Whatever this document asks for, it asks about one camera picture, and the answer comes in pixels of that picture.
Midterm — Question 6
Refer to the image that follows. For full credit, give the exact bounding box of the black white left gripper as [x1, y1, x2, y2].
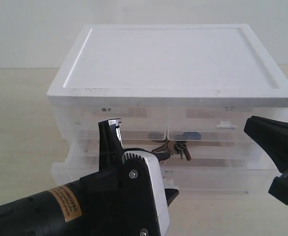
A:
[80, 118, 179, 236]

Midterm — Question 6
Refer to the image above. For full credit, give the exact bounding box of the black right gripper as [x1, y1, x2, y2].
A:
[244, 116, 288, 206]

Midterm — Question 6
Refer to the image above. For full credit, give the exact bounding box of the key bunch with blue fob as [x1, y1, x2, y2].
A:
[151, 131, 202, 161]

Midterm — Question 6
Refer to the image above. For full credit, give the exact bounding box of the wide clear drawer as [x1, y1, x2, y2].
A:
[51, 162, 276, 197]
[65, 140, 276, 170]

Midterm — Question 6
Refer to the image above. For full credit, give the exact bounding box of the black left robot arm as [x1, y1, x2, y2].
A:
[0, 119, 179, 236]

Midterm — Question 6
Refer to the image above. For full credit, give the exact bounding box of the top left small drawer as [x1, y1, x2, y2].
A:
[67, 106, 167, 141]

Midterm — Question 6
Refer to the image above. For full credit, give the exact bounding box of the small drawer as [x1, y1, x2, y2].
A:
[67, 106, 167, 141]
[167, 107, 268, 143]

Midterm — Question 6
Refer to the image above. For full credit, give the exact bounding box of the top right small drawer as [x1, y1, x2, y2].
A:
[167, 107, 268, 143]

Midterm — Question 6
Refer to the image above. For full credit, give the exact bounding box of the white translucent drawer cabinet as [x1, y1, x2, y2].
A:
[47, 24, 288, 185]

